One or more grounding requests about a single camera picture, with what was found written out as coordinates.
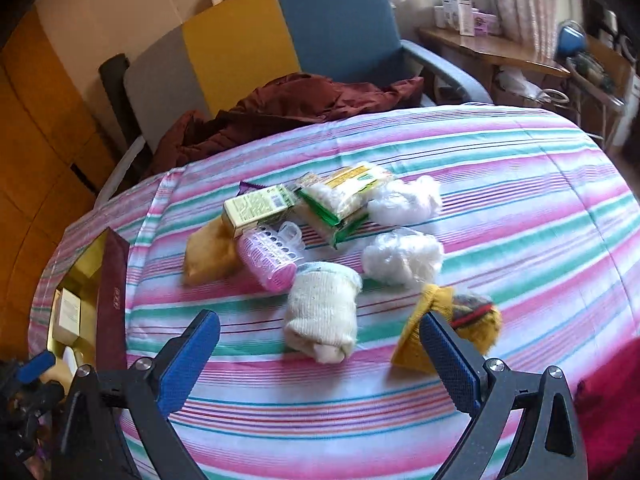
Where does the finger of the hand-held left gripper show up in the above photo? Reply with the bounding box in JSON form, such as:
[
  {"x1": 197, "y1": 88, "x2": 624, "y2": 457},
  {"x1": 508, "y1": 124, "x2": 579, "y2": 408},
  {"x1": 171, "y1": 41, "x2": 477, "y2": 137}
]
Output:
[
  {"x1": 15, "y1": 350, "x2": 57, "y2": 385},
  {"x1": 25, "y1": 381, "x2": 67, "y2": 413}
]

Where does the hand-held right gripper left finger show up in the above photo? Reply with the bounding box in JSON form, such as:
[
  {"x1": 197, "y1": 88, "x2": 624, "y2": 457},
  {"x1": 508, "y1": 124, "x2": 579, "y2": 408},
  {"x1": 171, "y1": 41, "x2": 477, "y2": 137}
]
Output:
[{"x1": 50, "y1": 309, "x2": 222, "y2": 480}]

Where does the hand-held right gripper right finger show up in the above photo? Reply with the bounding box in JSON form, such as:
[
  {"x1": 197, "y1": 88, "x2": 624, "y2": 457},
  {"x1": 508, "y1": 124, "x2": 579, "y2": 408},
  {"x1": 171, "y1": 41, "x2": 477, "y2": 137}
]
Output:
[{"x1": 419, "y1": 310, "x2": 588, "y2": 480}]

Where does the maroon gift box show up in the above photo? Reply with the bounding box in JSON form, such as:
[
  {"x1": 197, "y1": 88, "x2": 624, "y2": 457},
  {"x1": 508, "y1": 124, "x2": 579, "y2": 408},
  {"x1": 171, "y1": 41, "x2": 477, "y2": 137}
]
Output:
[{"x1": 47, "y1": 227, "x2": 130, "y2": 376}]

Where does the yellow cloth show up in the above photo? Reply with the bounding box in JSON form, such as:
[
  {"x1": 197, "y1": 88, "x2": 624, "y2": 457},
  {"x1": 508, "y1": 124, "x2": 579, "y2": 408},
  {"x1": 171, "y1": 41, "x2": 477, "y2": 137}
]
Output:
[{"x1": 182, "y1": 220, "x2": 241, "y2": 288}]

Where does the white plastic bag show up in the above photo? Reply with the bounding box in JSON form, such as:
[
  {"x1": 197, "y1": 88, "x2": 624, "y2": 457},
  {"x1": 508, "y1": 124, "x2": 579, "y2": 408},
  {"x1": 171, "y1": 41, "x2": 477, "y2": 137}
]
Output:
[
  {"x1": 361, "y1": 227, "x2": 445, "y2": 288},
  {"x1": 495, "y1": 67, "x2": 546, "y2": 103},
  {"x1": 367, "y1": 175, "x2": 443, "y2": 227}
]

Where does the pink hair roller pack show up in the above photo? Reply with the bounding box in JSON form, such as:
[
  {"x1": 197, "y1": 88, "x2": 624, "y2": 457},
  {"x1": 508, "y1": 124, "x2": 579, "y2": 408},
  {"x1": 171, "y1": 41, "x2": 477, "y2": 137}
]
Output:
[{"x1": 236, "y1": 221, "x2": 304, "y2": 293}]

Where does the white sock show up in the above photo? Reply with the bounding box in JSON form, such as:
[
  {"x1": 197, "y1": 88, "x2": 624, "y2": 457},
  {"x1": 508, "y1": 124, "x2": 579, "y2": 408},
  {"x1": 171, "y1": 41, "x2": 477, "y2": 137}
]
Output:
[{"x1": 284, "y1": 261, "x2": 362, "y2": 363}]

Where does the green cardboard box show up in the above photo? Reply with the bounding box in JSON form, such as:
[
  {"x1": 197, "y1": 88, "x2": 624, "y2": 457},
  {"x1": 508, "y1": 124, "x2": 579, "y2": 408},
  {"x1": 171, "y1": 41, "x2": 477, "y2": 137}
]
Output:
[{"x1": 221, "y1": 184, "x2": 301, "y2": 237}]

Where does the cream small box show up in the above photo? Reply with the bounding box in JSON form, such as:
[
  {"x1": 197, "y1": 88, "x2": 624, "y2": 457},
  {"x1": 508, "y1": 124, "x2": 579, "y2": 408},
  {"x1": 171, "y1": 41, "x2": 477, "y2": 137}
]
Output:
[{"x1": 51, "y1": 289, "x2": 82, "y2": 347}]

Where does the green-edged brown snack packet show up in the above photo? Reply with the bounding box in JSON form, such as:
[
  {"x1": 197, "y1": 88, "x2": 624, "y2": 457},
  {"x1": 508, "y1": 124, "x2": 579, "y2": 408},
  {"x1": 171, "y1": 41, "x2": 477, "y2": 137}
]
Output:
[{"x1": 305, "y1": 205, "x2": 371, "y2": 250}]

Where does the red quilt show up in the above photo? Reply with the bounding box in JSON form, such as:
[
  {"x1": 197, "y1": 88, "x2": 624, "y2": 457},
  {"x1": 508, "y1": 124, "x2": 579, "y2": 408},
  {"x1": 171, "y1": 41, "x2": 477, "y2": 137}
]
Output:
[{"x1": 572, "y1": 335, "x2": 640, "y2": 480}]

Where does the striped pink green bedsheet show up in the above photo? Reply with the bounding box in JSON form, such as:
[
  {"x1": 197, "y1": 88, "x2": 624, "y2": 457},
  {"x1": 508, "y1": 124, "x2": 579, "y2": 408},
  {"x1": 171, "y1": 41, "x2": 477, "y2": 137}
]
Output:
[{"x1": 27, "y1": 102, "x2": 640, "y2": 480}]

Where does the puffed rice snack packet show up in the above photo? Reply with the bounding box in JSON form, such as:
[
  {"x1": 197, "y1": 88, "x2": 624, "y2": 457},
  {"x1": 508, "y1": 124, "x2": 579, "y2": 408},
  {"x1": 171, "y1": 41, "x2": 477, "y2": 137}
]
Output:
[{"x1": 294, "y1": 161, "x2": 396, "y2": 226}]

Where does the wooden wardrobe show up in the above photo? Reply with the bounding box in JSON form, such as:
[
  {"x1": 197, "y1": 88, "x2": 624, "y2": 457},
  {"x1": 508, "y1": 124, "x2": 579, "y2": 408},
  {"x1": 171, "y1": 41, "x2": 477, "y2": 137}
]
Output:
[{"x1": 0, "y1": 10, "x2": 121, "y2": 341}]

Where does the brown-red padded jacket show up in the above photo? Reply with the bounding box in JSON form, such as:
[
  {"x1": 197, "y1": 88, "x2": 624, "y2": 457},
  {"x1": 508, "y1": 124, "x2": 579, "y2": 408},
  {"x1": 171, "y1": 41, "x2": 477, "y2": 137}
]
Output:
[{"x1": 150, "y1": 72, "x2": 426, "y2": 176}]

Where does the wooden desk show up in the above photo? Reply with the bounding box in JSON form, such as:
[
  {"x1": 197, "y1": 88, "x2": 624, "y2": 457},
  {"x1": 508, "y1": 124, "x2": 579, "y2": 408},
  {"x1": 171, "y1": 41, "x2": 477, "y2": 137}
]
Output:
[{"x1": 417, "y1": 25, "x2": 571, "y2": 78}]

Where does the cluttered side shelf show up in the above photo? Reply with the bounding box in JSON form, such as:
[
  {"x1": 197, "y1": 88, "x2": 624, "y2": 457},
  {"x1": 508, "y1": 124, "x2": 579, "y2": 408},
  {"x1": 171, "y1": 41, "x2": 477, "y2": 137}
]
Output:
[{"x1": 565, "y1": 35, "x2": 637, "y2": 146}]

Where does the purple carton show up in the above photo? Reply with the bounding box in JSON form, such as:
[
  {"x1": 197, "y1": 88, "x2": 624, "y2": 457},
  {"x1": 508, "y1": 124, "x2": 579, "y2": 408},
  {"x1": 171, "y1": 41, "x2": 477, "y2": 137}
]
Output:
[{"x1": 472, "y1": 10, "x2": 501, "y2": 36}]

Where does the tall white carton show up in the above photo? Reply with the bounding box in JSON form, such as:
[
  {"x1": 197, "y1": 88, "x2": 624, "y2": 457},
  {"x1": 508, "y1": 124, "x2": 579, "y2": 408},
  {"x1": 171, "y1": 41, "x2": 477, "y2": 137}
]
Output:
[{"x1": 451, "y1": 0, "x2": 475, "y2": 37}]

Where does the grey yellow blue sofa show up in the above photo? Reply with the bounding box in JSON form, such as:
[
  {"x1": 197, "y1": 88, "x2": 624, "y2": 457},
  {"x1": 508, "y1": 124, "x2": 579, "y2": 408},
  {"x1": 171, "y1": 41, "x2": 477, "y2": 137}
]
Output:
[{"x1": 99, "y1": 0, "x2": 493, "y2": 161}]

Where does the pink patterned curtain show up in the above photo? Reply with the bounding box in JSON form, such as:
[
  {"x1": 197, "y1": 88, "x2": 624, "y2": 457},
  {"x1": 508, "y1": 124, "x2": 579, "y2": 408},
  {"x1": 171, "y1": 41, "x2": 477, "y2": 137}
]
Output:
[{"x1": 485, "y1": 0, "x2": 571, "y2": 56}]

